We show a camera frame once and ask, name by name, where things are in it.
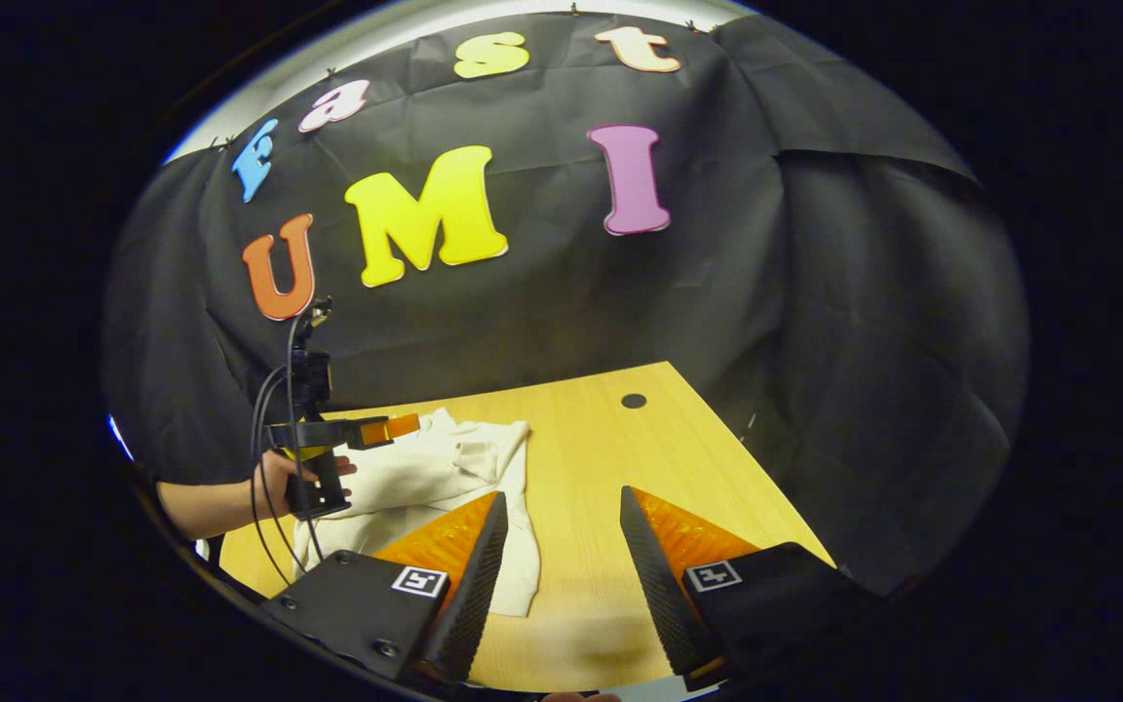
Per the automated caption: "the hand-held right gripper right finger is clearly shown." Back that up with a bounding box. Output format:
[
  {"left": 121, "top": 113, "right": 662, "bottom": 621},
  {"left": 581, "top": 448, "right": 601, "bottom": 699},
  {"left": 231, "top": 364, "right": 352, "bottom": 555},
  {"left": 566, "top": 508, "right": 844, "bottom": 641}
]
[{"left": 620, "top": 486, "right": 879, "bottom": 683}]

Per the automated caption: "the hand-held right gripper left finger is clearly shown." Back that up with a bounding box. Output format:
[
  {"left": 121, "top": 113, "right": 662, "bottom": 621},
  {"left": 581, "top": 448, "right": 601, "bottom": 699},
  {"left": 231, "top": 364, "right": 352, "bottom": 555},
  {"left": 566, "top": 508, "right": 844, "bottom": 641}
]
[{"left": 261, "top": 490, "right": 509, "bottom": 683}]

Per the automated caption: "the cream long-sleeved top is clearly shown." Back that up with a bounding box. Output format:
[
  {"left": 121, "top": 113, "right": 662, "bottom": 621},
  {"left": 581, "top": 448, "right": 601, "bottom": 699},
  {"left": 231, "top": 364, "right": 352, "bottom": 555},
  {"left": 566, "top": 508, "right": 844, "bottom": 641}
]
[{"left": 290, "top": 408, "right": 541, "bottom": 617}]

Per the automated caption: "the black backdrop cloth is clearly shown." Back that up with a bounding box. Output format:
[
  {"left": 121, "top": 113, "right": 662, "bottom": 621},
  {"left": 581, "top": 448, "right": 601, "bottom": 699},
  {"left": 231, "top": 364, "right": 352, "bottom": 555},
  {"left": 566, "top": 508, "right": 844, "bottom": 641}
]
[{"left": 103, "top": 10, "right": 1030, "bottom": 596}]

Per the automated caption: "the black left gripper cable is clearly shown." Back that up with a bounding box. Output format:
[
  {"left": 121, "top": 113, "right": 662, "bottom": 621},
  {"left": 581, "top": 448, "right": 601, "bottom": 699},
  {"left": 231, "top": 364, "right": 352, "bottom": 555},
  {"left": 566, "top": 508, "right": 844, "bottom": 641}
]
[{"left": 248, "top": 312, "right": 329, "bottom": 588}]

